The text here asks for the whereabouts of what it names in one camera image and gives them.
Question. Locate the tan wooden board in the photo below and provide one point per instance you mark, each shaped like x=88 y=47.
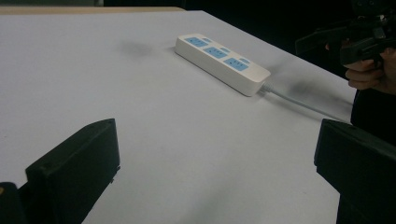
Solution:
x=87 y=10

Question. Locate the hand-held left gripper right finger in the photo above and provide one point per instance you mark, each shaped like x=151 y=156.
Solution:
x=361 y=165

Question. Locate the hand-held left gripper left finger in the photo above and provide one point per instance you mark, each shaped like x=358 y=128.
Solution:
x=77 y=168

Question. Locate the white power strip blue sockets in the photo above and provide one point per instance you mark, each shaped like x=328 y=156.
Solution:
x=224 y=67

